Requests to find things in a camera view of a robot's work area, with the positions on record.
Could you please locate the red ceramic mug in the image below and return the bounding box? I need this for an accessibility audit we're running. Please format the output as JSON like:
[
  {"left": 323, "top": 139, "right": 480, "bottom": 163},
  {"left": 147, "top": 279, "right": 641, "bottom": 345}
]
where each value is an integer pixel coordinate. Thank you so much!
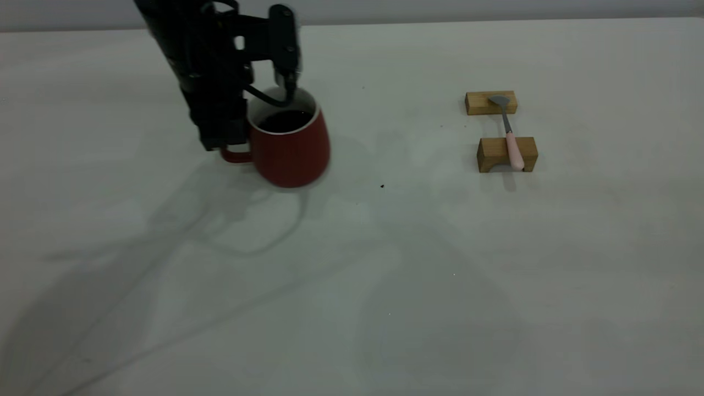
[{"left": 220, "top": 87, "right": 331, "bottom": 189}]

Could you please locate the pink-handled metal spoon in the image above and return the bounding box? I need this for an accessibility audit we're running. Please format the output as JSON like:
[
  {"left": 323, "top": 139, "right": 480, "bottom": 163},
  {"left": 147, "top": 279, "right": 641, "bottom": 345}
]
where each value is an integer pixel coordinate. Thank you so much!
[{"left": 487, "top": 95, "right": 525, "bottom": 171}]

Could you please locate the flat rectangular wooden block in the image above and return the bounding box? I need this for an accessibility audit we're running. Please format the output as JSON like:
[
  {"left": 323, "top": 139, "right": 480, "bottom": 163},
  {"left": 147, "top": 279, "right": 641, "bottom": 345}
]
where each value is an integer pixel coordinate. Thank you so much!
[{"left": 465, "top": 91, "right": 518, "bottom": 116}]

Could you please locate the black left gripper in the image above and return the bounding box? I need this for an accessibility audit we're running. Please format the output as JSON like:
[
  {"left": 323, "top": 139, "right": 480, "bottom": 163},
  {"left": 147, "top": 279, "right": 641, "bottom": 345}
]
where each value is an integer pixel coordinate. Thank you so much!
[{"left": 177, "top": 58, "right": 255, "bottom": 152}]

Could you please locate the arched wooden block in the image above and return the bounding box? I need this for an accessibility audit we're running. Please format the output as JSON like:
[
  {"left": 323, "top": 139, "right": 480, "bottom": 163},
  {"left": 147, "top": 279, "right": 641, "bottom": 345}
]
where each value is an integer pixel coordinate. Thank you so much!
[{"left": 476, "top": 137, "right": 539, "bottom": 174}]

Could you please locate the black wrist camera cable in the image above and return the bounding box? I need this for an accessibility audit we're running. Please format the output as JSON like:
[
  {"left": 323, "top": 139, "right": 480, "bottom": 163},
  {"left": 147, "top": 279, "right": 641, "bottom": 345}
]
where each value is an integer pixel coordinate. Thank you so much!
[{"left": 244, "top": 81, "right": 293, "bottom": 108}]

